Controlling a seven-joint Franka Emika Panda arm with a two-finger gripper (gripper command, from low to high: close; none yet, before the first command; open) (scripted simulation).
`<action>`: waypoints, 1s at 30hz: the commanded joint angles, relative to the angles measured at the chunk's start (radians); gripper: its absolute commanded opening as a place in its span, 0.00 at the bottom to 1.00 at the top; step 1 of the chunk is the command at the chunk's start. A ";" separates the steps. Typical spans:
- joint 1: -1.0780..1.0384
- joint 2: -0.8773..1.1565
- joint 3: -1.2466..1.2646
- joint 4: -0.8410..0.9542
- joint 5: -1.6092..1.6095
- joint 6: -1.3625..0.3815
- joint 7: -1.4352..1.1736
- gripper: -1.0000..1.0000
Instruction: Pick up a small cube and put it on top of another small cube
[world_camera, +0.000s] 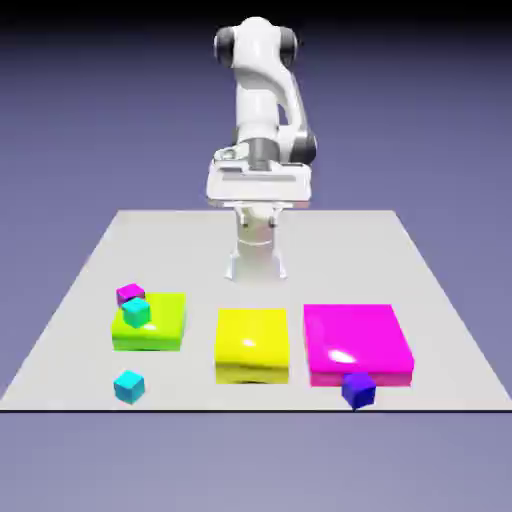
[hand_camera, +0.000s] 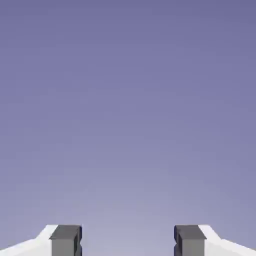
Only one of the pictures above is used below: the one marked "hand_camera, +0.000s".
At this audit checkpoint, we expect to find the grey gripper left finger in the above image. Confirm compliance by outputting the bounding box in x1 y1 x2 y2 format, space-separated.
0 224 83 256

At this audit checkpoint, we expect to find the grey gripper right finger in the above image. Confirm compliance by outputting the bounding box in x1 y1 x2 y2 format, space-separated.
173 224 256 256

